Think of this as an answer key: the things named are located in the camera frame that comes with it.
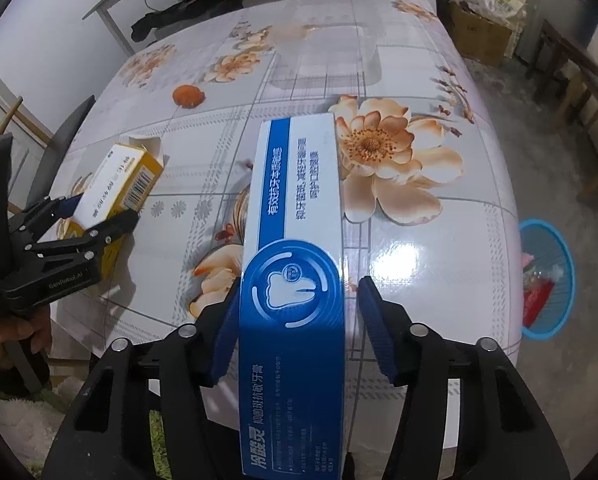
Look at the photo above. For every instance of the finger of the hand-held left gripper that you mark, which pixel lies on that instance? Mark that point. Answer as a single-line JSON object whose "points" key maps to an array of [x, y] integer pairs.
{"points": [[71, 203], [114, 225]]}

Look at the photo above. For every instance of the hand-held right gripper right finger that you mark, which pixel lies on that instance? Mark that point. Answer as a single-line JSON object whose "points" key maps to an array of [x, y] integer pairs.
{"points": [[379, 340]]}

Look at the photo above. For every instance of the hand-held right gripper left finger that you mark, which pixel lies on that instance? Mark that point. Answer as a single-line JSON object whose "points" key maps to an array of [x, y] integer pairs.
{"points": [[229, 330]]}

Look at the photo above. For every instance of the yellow medicine box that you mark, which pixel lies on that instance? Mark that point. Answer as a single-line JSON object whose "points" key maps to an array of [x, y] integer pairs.
{"points": [[129, 180]]}

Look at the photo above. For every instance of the blue toothpaste box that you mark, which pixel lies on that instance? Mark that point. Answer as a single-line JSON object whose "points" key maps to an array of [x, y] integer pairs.
{"points": [[294, 240]]}

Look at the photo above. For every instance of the blue plastic waste basket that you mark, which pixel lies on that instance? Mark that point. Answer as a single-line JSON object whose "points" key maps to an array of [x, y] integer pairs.
{"points": [[564, 265]]}

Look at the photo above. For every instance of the grey seat chair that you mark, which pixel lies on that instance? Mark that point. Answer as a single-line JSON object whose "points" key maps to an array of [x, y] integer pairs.
{"points": [[64, 140]]}

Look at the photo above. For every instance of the fuzzy green white garment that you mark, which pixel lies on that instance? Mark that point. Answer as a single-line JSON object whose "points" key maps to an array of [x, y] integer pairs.
{"points": [[9, 425]]}

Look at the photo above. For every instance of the orange peel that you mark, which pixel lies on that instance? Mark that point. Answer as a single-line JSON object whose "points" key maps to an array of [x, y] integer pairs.
{"points": [[188, 95]]}

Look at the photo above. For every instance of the red crumpled packet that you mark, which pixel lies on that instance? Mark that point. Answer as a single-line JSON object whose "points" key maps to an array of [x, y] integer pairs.
{"points": [[539, 300]]}

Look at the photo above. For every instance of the grey shelf table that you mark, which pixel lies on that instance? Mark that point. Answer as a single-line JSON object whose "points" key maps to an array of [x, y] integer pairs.
{"points": [[113, 30]]}

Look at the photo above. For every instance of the black bag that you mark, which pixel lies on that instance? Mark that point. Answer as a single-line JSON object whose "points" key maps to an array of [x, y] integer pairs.
{"points": [[169, 17]]}

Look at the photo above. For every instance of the clear plastic container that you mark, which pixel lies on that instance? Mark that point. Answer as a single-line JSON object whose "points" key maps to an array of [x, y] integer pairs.
{"points": [[329, 60]]}

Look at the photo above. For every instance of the cardboard box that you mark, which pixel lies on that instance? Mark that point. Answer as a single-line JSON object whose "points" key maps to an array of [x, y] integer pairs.
{"points": [[479, 35]]}

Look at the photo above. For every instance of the dark wooden stool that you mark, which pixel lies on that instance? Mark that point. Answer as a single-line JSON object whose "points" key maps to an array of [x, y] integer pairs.
{"points": [[564, 50]]}

